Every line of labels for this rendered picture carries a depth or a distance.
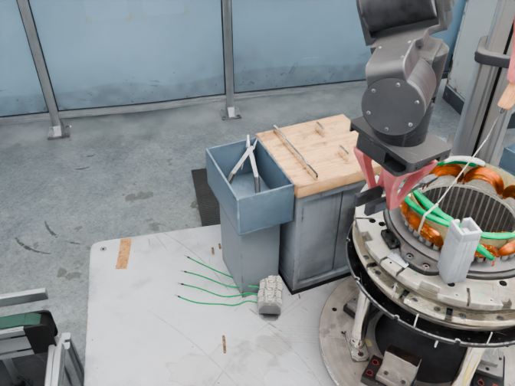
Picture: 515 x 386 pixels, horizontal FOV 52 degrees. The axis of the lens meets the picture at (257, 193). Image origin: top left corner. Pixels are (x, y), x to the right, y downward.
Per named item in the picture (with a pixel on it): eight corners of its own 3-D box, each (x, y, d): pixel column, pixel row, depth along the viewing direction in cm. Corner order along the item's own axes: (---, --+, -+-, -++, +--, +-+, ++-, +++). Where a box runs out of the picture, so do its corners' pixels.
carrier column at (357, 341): (352, 352, 95) (368, 274, 82) (347, 341, 97) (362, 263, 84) (365, 349, 95) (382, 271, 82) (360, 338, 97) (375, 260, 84)
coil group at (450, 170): (428, 191, 83) (433, 171, 80) (422, 185, 84) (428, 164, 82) (462, 186, 84) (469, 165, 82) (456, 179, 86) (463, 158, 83)
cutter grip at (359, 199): (356, 207, 64) (358, 197, 63) (352, 204, 64) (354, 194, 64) (382, 197, 66) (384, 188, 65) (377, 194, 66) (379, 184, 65)
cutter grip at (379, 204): (367, 217, 63) (369, 207, 62) (362, 213, 63) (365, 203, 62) (392, 207, 64) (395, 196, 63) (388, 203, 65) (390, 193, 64)
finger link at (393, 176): (384, 228, 61) (399, 162, 55) (346, 195, 66) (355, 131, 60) (425, 209, 64) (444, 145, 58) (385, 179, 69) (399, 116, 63)
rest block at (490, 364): (474, 373, 90) (478, 365, 89) (477, 348, 94) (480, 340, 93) (500, 381, 89) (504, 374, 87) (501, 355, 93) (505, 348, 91)
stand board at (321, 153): (296, 198, 91) (297, 188, 90) (255, 143, 105) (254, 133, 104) (393, 172, 98) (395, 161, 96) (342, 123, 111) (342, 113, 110)
